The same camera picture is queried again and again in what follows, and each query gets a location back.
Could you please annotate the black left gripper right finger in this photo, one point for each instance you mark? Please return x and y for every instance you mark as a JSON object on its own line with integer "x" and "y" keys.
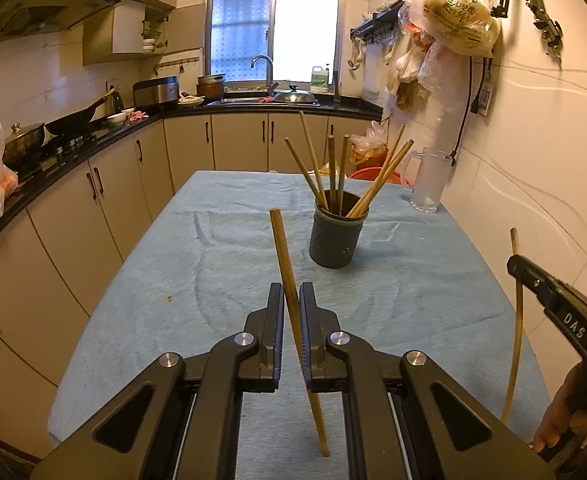
{"x": 336, "y": 361}

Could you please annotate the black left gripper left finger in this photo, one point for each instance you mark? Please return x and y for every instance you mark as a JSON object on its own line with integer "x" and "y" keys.
{"x": 248, "y": 361}

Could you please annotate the kitchen window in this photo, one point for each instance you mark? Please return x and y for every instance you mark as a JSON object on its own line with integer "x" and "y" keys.
{"x": 296, "y": 34}

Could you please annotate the person's right hand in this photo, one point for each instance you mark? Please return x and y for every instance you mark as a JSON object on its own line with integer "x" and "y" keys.
{"x": 567, "y": 412}

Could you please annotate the dark green utensil holder cup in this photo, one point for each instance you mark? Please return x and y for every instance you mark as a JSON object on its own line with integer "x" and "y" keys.
{"x": 334, "y": 238}

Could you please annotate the clear glass mug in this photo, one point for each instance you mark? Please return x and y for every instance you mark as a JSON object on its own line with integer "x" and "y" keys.
{"x": 434, "y": 167}

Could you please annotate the yellow plastic bag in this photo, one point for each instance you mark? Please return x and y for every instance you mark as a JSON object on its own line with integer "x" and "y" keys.
{"x": 369, "y": 149}

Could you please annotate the steel pot lid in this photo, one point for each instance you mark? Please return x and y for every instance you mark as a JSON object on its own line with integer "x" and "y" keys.
{"x": 293, "y": 95}

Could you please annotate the chrome sink faucet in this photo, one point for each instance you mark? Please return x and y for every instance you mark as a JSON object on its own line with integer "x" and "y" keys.
{"x": 271, "y": 83}

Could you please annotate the brown clay pot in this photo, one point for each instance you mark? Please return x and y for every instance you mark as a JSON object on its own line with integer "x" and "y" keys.
{"x": 211, "y": 87}

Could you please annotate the green detergent bottle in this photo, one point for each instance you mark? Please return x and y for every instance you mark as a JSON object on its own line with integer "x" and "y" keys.
{"x": 320, "y": 79}

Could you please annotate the steel rice cooker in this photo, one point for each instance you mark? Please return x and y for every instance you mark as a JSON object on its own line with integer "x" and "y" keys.
{"x": 156, "y": 92}

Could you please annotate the black wok pan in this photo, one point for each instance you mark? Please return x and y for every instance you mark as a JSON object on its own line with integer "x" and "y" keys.
{"x": 77, "y": 121}

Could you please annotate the dark cooking pot with lid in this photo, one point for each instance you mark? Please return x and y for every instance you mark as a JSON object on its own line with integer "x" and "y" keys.
{"x": 23, "y": 145}

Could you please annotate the hanging plastic bag of food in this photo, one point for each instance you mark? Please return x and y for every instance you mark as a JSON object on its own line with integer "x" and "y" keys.
{"x": 466, "y": 27}

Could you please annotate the black range hood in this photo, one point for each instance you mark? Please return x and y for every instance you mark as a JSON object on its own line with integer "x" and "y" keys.
{"x": 22, "y": 18}

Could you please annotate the black wall hook rack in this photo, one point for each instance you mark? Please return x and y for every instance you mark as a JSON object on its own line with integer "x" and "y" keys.
{"x": 380, "y": 26}

